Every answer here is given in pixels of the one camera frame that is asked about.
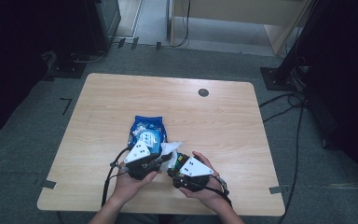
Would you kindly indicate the dark cabinet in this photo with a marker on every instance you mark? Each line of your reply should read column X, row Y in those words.
column 104, row 25

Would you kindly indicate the person's dark trousers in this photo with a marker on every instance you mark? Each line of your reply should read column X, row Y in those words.
column 167, row 219

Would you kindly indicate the person's left hand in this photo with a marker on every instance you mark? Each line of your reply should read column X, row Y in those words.
column 130, row 186

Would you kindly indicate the black round table grommet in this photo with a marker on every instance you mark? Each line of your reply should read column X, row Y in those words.
column 203, row 92

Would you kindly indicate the black curtain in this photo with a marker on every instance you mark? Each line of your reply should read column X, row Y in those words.
column 348, row 77
column 12, row 62

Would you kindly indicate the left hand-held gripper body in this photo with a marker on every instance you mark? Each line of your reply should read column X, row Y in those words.
column 140, row 163

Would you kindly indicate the black metal stand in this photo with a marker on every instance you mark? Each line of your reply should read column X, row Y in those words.
column 289, row 62

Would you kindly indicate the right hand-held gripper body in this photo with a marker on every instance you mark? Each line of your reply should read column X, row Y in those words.
column 195, row 174

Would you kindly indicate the white wet wipe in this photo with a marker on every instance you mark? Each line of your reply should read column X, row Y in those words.
column 169, row 147

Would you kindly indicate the black stand base plate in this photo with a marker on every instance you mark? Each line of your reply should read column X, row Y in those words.
column 66, row 70

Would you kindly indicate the black floor tape piece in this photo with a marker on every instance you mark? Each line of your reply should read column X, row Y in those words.
column 121, row 43

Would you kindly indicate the blue wet wipes pack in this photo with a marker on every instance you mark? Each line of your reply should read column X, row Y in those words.
column 147, row 132

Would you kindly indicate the grey tape piece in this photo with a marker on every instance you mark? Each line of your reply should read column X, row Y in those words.
column 48, row 184
column 276, row 189

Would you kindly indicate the light wooden desk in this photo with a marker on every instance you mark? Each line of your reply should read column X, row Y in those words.
column 239, row 11

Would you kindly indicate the person's right hand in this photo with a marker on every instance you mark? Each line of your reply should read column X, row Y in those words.
column 211, row 196

